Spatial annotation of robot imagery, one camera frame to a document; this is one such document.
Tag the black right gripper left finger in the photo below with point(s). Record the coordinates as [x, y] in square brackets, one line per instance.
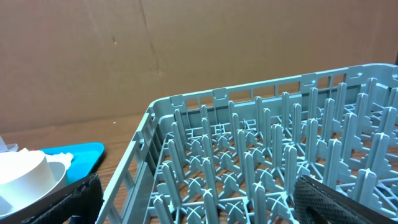
[82, 205]

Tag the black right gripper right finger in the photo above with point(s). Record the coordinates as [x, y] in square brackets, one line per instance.
[315, 202]

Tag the white napkin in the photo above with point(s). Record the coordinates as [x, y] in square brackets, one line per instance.
[64, 158]

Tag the teal plastic tray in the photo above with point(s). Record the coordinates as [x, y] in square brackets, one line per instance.
[86, 158]

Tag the white ceramic cup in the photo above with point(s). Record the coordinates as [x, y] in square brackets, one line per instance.
[14, 164]

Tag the grey saucer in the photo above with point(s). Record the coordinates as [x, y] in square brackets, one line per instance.
[59, 174]

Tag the grey plastic dish rack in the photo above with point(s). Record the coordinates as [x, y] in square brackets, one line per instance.
[233, 154]

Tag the clear plastic bin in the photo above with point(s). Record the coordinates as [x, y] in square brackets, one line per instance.
[7, 147]

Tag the brown cardboard backdrop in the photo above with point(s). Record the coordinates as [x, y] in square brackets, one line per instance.
[67, 61]

